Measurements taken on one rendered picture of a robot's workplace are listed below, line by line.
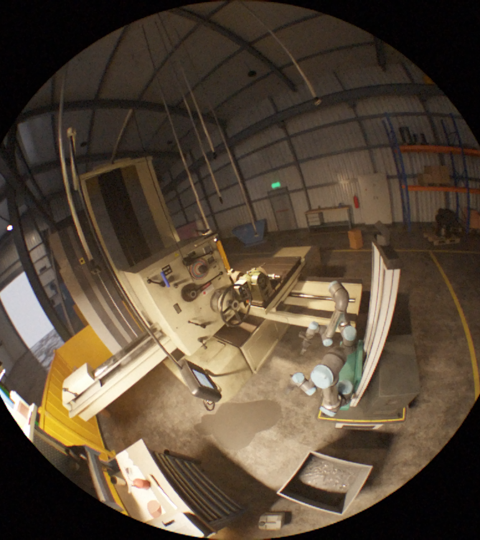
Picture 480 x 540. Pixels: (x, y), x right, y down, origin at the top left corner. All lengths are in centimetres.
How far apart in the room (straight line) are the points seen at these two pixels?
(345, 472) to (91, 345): 414
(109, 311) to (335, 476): 254
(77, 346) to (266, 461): 358
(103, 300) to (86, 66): 706
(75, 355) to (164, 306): 306
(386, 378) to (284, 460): 126
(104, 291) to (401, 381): 262
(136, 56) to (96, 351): 811
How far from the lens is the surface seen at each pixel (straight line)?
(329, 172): 823
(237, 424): 231
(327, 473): 180
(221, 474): 227
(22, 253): 608
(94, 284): 190
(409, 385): 150
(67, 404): 201
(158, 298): 133
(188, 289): 141
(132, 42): 704
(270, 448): 214
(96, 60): 740
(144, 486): 147
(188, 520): 129
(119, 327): 200
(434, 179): 749
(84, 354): 406
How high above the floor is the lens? 209
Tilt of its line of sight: 21 degrees down
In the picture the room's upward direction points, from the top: 20 degrees counter-clockwise
